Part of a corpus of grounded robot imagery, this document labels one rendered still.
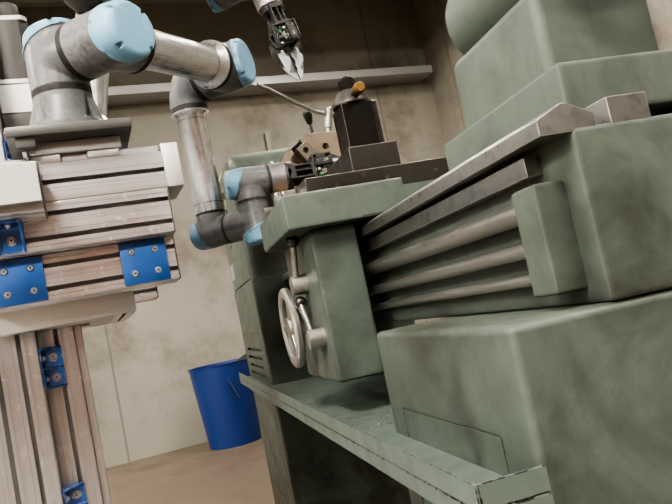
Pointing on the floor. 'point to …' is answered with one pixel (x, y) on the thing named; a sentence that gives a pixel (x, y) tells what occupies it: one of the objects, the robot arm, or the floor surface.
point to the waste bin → (226, 404)
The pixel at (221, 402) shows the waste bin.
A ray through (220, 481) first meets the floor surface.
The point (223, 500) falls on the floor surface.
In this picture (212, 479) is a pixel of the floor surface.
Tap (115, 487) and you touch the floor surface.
